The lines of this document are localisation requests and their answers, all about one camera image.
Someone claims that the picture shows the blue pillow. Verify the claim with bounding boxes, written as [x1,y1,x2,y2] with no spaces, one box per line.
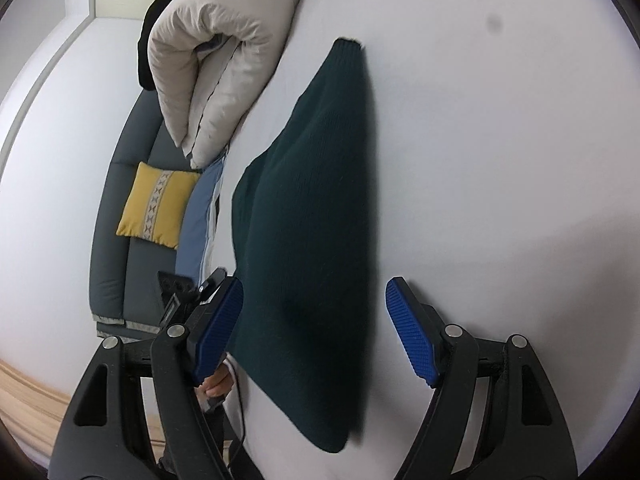
[175,154,232,288]

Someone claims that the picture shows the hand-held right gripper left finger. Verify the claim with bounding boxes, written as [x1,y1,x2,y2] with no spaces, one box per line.
[47,277,246,480]

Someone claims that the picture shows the grey sofa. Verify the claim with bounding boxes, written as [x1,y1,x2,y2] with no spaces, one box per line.
[89,91,203,339]

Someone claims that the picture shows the folded beige duvet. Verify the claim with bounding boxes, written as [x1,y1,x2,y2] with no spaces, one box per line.
[149,0,315,171]

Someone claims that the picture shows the black cloth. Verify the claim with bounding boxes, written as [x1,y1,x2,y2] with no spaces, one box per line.
[137,0,202,92]

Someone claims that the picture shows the dark green knit sweater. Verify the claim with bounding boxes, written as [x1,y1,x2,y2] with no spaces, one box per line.
[232,37,377,455]

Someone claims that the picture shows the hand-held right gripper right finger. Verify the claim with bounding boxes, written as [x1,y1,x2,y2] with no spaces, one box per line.
[384,276,579,480]

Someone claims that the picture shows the person's left hand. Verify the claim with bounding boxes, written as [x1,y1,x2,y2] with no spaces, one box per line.
[202,360,236,402]

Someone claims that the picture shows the yellow patterned cushion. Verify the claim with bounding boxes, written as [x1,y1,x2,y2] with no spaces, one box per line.
[115,161,202,251]

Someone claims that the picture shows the white bed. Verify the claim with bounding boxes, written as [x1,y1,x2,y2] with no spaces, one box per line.
[190,0,640,480]

